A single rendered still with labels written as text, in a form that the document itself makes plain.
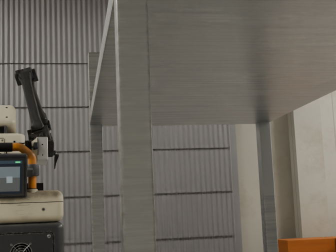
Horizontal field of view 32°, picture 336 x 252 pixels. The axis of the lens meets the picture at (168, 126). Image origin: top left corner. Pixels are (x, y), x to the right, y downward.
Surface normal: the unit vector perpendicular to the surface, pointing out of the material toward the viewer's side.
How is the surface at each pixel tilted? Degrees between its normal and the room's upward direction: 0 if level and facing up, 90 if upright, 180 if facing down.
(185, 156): 90
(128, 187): 90
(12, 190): 115
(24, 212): 90
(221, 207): 90
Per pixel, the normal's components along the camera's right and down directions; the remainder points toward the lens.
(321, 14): 0.04, 0.99
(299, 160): 0.16, -0.15
